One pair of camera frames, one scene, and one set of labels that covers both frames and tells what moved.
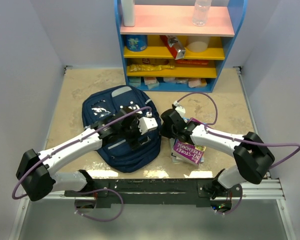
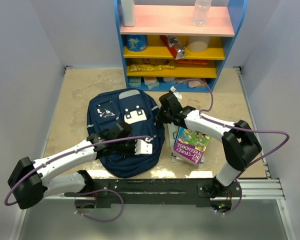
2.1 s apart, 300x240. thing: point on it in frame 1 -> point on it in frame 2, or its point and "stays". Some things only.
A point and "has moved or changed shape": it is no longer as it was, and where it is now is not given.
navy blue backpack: x=101 y=104 has moved or changed shape
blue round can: x=136 y=42 stays
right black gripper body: x=168 y=132 -> x=164 y=116
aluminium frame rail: x=268 y=189 stays
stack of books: x=188 y=151 stays
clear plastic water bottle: x=201 y=10 stays
